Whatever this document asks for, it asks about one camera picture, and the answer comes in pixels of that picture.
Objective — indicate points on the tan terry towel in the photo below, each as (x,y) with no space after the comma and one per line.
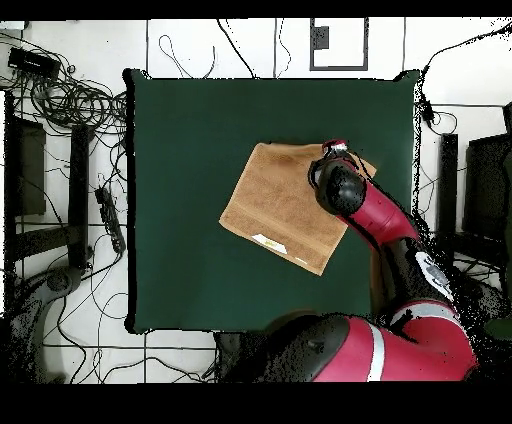
(276,200)

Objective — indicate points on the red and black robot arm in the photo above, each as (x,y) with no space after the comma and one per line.
(380,216)

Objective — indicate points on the dark grey square plate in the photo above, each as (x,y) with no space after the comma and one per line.
(320,38)

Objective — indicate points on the black upright bar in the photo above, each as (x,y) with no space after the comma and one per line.
(447,180)

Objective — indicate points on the black box cabinet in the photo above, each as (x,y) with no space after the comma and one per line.
(486,184)

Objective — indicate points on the dark green table cloth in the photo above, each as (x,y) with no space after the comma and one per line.
(200,288)

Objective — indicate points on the black power strip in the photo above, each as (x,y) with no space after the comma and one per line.
(108,218)

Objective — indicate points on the grey stand base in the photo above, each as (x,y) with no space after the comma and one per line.
(60,280)

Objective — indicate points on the black rectangular box device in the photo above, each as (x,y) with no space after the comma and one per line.
(34,63)

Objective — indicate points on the grey rectangular frame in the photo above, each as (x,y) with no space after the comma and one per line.
(338,68)

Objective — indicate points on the black stand frame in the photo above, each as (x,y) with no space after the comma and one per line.
(78,192)

